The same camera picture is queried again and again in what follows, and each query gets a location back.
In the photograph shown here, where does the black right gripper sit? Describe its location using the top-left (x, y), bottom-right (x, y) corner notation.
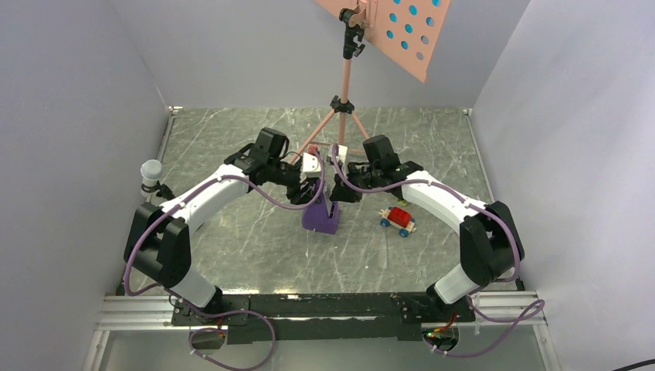
top-left (329, 161), bottom-right (381, 204)

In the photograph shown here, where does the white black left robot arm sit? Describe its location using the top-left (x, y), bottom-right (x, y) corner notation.
top-left (122, 128), bottom-right (325, 325)

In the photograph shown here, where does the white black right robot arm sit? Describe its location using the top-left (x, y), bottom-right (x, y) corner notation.
top-left (330, 134), bottom-right (524, 321)

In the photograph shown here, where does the red wooden toy car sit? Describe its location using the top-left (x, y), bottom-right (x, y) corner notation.
top-left (379, 206), bottom-right (416, 237)

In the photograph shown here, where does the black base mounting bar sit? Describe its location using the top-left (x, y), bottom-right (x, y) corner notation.
top-left (171, 291), bottom-right (476, 345)

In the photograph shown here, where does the grey microphone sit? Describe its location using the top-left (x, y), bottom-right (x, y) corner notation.
top-left (140, 159), bottom-right (175, 200)

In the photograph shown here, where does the pink music stand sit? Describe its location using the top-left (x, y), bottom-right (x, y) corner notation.
top-left (290, 0), bottom-right (450, 163)

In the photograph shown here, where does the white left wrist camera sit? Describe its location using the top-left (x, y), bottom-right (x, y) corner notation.
top-left (300, 145), bottom-right (322, 181)

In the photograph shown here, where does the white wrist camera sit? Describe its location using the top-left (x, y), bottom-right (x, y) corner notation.
top-left (300, 145), bottom-right (322, 181)
top-left (327, 144), bottom-right (350, 168)

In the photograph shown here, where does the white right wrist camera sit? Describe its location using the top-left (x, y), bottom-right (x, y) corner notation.
top-left (327, 144), bottom-right (350, 168)

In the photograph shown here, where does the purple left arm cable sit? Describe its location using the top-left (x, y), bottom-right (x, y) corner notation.
top-left (122, 149), bottom-right (328, 371)

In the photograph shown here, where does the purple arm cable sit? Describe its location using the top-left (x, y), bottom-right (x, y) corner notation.
top-left (122, 149), bottom-right (328, 371)
top-left (330, 144), bottom-right (545, 359)

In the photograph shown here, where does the aluminium frame rail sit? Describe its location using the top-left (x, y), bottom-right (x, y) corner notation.
top-left (84, 291), bottom-right (561, 370)

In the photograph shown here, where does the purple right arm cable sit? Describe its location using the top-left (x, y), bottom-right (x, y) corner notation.
top-left (330, 144), bottom-right (545, 359)

